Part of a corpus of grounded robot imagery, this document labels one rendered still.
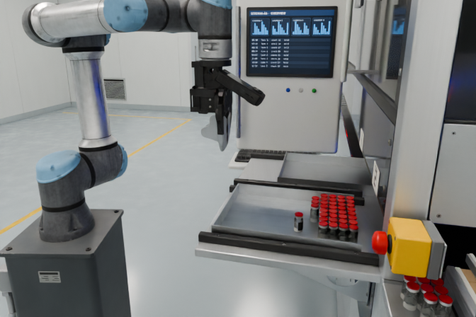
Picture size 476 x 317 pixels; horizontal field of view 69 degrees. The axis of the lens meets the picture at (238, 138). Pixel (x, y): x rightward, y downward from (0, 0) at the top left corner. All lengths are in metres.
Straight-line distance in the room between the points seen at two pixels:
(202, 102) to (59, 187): 0.50
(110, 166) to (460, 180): 0.91
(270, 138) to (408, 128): 1.13
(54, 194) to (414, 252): 0.89
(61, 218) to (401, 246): 0.87
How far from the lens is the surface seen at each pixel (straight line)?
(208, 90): 0.78
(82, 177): 1.11
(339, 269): 0.80
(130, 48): 7.17
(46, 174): 1.08
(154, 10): 0.76
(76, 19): 0.87
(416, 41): 0.66
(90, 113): 1.13
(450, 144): 0.70
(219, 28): 0.76
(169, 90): 6.89
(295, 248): 0.81
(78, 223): 1.13
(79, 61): 1.12
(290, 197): 1.06
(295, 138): 1.73
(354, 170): 1.34
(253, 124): 1.72
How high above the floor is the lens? 1.34
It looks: 16 degrees down
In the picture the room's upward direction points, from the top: straight up
